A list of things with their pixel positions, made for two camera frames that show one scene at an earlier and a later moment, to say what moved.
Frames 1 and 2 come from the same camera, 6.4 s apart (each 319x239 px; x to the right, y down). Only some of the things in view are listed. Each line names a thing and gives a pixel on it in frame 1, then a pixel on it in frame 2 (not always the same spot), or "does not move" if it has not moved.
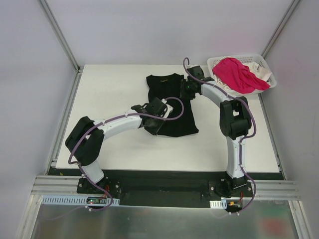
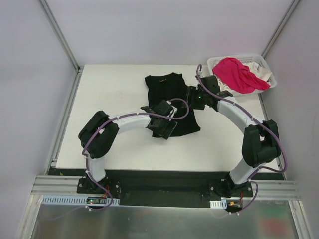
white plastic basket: (258, 59) does not move
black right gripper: (187, 87) -> (190, 97)
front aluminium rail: (46, 185) does not move
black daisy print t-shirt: (166, 85) does not move
